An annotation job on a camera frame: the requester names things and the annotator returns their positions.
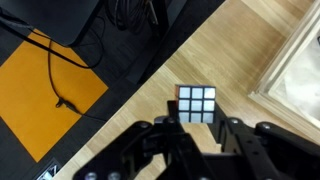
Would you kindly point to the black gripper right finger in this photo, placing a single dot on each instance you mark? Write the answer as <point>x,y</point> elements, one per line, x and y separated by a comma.
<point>266,150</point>

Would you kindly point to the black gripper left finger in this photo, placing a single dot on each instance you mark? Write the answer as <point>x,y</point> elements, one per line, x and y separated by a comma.
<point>143,153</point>

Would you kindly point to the small Rubik's cube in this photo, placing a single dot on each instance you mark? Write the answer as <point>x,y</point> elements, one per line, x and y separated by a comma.
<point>195,103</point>

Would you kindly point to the wooden slatted box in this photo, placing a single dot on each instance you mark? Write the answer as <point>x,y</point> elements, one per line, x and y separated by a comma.
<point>293,76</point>

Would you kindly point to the floor outlet box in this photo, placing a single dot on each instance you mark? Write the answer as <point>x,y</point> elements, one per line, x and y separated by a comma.
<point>48,171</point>

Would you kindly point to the orange floor sheet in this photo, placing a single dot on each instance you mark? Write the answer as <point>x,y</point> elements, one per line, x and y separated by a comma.
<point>40,96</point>

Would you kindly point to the grey chair mat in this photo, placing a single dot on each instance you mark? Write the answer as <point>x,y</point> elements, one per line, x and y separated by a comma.
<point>50,18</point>

